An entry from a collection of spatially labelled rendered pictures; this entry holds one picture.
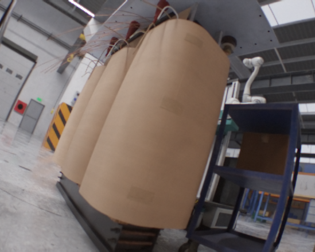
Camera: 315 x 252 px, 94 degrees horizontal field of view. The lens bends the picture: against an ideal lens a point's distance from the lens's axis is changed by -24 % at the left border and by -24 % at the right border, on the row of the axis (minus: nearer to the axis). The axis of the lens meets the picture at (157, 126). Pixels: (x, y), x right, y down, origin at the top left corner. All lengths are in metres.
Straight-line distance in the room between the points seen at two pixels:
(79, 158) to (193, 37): 0.82
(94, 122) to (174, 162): 0.54
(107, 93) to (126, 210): 0.69
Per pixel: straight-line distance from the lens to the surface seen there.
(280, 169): 1.14
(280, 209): 0.90
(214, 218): 1.84
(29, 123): 14.18
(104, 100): 1.09
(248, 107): 1.09
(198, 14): 1.26
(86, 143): 1.05
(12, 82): 14.55
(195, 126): 0.76
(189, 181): 0.77
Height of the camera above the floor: 0.38
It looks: 15 degrees up
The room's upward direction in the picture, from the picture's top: 20 degrees clockwise
